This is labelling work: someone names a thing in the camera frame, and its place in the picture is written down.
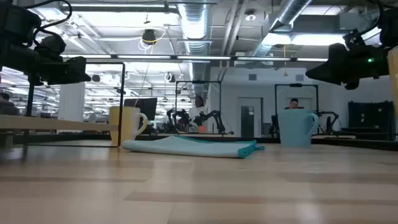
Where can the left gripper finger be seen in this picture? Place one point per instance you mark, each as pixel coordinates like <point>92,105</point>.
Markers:
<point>78,70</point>

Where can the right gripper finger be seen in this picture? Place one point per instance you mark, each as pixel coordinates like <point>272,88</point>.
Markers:
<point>321,73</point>

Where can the light blue mug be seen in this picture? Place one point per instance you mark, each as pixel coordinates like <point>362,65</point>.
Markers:
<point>293,127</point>

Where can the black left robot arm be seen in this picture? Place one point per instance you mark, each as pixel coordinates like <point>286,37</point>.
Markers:
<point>15,56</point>

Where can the black background robot arm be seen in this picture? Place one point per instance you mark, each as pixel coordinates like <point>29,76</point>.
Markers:
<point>178,119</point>
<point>214,119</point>
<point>329,119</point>

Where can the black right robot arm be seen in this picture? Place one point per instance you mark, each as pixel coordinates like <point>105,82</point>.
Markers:
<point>388,28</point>

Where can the white room pillar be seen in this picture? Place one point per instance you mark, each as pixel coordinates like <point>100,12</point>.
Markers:
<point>71,102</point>

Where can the person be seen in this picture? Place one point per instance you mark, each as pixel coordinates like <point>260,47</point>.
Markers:
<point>197,113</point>
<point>293,104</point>
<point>7,107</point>

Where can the large cream white mug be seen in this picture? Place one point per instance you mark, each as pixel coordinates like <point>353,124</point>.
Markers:
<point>394,81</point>

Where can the black background cabinet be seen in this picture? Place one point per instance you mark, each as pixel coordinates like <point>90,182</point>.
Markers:
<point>370,116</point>

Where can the black background monitor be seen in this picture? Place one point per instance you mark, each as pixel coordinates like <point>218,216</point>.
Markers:
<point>146,107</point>

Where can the grey background door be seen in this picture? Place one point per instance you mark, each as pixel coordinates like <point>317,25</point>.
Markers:
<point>250,118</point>

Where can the round ceiling sensor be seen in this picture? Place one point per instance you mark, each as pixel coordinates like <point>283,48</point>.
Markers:
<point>250,17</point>

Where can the long LED light bar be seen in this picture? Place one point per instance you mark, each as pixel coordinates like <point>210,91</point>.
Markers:
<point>202,58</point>

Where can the light blue cloth teal trim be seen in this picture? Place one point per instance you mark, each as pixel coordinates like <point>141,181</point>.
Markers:
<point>192,147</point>

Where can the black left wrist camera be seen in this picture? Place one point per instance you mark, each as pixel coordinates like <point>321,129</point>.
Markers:
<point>49,46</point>

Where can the black background station frame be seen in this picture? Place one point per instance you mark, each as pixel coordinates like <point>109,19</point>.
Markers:
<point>295,85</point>
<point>199,82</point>

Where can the silver ribbed air duct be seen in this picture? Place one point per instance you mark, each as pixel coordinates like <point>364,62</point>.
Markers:
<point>194,21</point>
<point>289,12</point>

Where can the black ceiling-mounted camera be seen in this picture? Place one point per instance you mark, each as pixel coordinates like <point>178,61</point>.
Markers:
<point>149,36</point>

